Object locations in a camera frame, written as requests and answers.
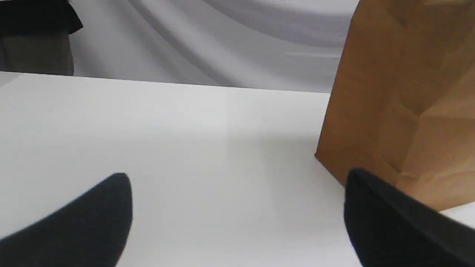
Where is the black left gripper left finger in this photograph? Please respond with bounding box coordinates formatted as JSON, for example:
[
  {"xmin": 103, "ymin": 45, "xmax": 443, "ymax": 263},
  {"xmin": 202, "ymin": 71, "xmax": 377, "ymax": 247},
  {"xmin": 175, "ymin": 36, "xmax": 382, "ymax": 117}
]
[{"xmin": 0, "ymin": 173, "xmax": 133, "ymax": 267}]

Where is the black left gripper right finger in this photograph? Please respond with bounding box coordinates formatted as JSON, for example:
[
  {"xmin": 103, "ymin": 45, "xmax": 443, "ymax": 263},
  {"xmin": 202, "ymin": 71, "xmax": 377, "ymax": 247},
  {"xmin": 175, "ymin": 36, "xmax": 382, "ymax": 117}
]
[{"xmin": 343, "ymin": 168, "xmax": 475, "ymax": 267}]

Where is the brown paper bag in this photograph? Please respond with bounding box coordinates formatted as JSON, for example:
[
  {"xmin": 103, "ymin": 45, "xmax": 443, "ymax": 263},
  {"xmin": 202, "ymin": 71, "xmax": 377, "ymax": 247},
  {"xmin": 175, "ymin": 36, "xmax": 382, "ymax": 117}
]
[{"xmin": 315, "ymin": 0, "xmax": 475, "ymax": 211}]

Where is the person's torso in dark clothing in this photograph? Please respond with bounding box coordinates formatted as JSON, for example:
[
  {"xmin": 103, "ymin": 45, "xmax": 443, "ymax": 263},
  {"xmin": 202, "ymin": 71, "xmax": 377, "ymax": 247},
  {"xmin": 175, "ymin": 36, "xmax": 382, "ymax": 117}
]
[{"xmin": 0, "ymin": 0, "xmax": 83, "ymax": 76}]

